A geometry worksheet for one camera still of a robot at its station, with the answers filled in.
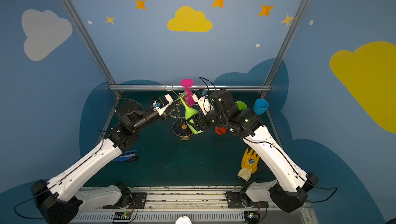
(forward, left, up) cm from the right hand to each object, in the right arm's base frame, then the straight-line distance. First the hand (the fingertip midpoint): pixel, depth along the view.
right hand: (195, 115), depth 64 cm
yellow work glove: (-6, -30, -35) cm, 46 cm away
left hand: (+6, +9, +6) cm, 12 cm away
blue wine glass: (+24, -38, -20) cm, 49 cm away
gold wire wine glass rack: (+15, +11, -35) cm, 40 cm away
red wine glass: (+16, -17, -36) cm, 43 cm away
